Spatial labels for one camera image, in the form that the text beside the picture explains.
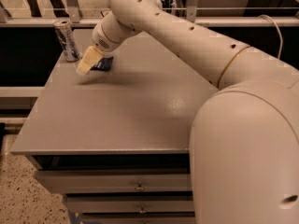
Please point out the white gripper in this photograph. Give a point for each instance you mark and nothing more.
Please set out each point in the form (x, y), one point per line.
(101, 38)

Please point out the blue rxbar blueberry wrapper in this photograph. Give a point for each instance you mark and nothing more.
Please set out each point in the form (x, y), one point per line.
(103, 65)

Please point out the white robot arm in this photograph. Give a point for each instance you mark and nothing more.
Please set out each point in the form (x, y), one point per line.
(244, 143)

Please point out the silver redbull can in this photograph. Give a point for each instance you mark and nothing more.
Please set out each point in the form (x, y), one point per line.
(65, 36)

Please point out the grey metal railing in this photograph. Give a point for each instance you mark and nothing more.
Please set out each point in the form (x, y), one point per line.
(210, 13)

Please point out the person's legs in background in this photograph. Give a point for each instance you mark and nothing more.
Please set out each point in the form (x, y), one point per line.
(57, 6)

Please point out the grey drawer cabinet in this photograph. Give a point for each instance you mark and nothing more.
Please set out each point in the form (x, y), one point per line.
(137, 116)

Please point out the top grey drawer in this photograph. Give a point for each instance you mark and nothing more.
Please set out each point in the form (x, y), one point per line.
(113, 181)

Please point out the grey drawer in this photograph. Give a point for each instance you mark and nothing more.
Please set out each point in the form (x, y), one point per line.
(113, 181)
(137, 203)
(150, 218)

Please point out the middle grey drawer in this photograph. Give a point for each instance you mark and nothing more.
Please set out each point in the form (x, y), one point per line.
(137, 203)

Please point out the bottom grey drawer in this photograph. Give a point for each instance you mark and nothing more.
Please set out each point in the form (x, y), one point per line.
(150, 218)

